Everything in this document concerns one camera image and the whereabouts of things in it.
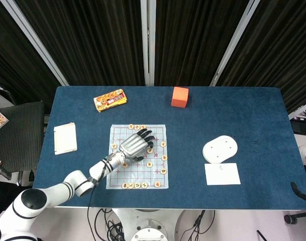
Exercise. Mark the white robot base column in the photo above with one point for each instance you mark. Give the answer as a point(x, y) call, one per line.
point(149, 223)

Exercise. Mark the cream wooden flat box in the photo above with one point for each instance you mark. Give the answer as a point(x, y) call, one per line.
point(65, 138)

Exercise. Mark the blue felt table mat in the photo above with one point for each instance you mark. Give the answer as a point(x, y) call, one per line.
point(188, 120)

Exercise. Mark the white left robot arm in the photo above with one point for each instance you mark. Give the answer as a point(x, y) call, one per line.
point(54, 190)

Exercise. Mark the white oval plate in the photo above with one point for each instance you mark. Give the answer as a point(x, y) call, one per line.
point(219, 149)

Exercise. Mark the orange cube block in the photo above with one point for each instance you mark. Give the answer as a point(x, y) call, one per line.
point(179, 98)

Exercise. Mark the white paper card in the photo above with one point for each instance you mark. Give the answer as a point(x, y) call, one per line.
point(222, 174)

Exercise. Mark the black chair caster leg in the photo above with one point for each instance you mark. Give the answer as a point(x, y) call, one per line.
point(290, 219)

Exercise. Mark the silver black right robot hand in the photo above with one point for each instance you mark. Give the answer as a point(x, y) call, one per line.
point(301, 193)

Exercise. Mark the orange yellow snack box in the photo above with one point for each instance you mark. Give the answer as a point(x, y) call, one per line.
point(110, 100)

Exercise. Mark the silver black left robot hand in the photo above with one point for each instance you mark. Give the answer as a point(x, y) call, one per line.
point(134, 145)

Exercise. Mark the translucent chess board sheet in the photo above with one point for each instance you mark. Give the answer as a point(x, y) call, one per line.
point(155, 175)

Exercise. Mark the black pleated curtain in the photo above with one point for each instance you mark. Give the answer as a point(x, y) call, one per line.
point(97, 40)

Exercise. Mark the grey aluminium frame post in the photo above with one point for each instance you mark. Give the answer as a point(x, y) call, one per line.
point(34, 41)
point(147, 42)
point(234, 42)

